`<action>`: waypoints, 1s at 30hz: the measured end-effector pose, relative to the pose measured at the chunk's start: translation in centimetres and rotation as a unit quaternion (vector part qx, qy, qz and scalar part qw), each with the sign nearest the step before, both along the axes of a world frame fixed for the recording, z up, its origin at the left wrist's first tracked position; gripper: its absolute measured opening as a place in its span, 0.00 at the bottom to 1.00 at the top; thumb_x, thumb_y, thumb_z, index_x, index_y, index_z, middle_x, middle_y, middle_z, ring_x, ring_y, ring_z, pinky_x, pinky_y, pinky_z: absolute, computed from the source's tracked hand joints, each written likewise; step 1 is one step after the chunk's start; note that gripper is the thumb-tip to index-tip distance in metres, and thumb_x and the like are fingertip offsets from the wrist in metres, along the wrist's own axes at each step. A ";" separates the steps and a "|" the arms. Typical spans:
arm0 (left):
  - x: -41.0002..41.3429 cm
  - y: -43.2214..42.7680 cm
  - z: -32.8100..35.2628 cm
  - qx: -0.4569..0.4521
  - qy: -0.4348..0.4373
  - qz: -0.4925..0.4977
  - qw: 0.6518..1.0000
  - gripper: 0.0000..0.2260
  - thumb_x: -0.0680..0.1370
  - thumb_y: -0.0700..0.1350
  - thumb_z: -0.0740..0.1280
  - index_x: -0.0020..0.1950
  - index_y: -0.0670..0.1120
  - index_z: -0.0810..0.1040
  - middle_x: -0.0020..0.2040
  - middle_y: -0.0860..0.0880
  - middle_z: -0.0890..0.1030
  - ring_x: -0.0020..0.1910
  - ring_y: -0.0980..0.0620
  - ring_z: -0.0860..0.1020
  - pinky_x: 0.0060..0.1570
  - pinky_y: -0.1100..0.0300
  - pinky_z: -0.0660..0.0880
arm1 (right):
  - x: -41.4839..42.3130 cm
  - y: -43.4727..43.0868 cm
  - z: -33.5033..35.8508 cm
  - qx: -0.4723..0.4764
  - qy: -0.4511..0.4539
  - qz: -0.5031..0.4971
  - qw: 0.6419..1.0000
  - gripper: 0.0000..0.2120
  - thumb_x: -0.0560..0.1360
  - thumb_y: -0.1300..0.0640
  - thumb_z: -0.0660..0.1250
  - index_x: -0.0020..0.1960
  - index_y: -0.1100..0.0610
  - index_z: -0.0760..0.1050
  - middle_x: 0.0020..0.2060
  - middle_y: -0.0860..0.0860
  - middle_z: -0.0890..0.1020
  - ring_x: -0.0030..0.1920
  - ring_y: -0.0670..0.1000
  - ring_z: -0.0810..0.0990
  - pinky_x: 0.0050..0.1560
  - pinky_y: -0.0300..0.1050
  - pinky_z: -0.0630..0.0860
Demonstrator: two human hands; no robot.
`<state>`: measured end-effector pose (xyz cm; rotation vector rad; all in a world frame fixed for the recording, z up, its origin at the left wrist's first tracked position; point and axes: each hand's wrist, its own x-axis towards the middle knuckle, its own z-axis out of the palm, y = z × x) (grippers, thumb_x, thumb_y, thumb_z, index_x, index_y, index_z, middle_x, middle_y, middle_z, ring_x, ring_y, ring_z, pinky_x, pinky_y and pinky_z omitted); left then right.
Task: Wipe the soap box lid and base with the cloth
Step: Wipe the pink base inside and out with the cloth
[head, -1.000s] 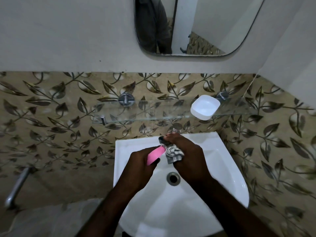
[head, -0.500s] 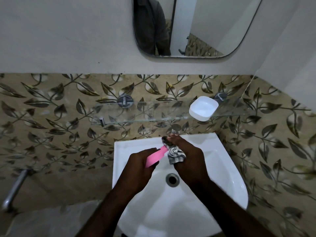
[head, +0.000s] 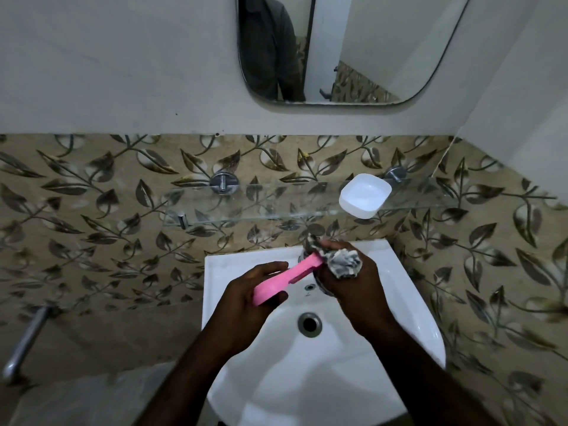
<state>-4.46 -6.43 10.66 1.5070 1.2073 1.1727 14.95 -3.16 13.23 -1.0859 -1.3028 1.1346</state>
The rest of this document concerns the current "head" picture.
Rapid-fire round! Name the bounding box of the pink soap dish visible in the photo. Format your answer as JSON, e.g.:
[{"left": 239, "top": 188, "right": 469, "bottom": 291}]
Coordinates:
[{"left": 251, "top": 252, "right": 325, "bottom": 306}]

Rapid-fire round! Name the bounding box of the white sink basin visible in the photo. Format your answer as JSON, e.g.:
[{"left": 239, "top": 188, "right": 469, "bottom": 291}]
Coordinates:
[{"left": 201, "top": 238, "right": 447, "bottom": 426}]

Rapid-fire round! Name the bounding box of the white soap dish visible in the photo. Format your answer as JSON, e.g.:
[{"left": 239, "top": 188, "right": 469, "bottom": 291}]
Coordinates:
[{"left": 338, "top": 173, "right": 393, "bottom": 220}]

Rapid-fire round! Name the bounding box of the checkered cleaning cloth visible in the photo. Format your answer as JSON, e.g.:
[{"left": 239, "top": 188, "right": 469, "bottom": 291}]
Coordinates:
[{"left": 301, "top": 233, "right": 364, "bottom": 280}]

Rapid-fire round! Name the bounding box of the person's right hand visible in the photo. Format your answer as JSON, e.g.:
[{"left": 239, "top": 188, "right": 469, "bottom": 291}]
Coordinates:
[{"left": 317, "top": 239, "right": 400, "bottom": 341}]

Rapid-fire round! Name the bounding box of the person's left forearm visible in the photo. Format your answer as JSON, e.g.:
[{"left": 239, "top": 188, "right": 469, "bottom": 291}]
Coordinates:
[{"left": 133, "top": 332, "right": 240, "bottom": 426}]

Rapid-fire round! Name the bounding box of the glass shelf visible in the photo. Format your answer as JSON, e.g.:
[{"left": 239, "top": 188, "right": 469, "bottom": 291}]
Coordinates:
[{"left": 162, "top": 177, "right": 462, "bottom": 228}]

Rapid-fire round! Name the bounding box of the chrome wall tap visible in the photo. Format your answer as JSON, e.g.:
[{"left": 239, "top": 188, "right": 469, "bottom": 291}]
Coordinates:
[{"left": 2, "top": 305, "right": 59, "bottom": 385}]

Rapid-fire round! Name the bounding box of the rounded wall mirror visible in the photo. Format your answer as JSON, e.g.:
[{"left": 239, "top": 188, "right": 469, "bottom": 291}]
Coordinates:
[{"left": 236, "top": 0, "right": 473, "bottom": 106}]

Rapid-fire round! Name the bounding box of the metal sink drain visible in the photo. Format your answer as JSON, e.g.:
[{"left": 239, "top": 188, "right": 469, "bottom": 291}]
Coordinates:
[{"left": 297, "top": 312, "right": 324, "bottom": 338}]

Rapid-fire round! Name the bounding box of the person's left hand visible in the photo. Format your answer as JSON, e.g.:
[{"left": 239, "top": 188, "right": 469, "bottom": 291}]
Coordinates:
[{"left": 208, "top": 260, "right": 290, "bottom": 358}]

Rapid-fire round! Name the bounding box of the person's right forearm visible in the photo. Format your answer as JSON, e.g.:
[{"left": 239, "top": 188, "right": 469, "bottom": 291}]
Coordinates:
[{"left": 368, "top": 323, "right": 502, "bottom": 426}]

